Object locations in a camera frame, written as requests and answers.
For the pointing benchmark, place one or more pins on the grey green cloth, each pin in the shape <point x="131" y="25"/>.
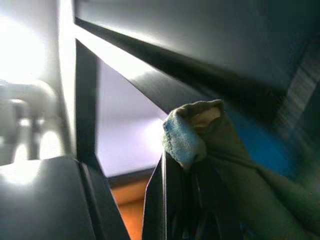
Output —
<point x="250" y="180"/>

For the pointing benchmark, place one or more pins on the blue plastic bucket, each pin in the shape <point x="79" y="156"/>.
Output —
<point x="265" y="142"/>

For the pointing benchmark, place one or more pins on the grey top-load washing machine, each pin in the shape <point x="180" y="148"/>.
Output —
<point x="42" y="200"/>

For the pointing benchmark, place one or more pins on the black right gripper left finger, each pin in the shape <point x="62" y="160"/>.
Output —
<point x="160" y="200"/>

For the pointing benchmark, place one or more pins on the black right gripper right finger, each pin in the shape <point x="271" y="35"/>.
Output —
<point x="220" y="205"/>

